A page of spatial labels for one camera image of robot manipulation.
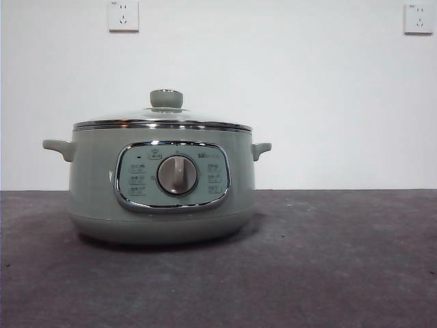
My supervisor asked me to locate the glass lid with green knob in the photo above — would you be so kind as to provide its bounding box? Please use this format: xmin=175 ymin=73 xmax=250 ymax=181
xmin=72 ymin=88 xmax=253 ymax=133

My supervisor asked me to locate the white wall socket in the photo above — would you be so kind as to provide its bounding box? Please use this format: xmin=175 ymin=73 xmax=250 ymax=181
xmin=404 ymin=3 xmax=435 ymax=36
xmin=108 ymin=0 xmax=140 ymax=33

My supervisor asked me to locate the sage green electric pot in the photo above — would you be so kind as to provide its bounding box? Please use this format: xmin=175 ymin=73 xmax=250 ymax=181
xmin=42 ymin=126 xmax=273 ymax=245

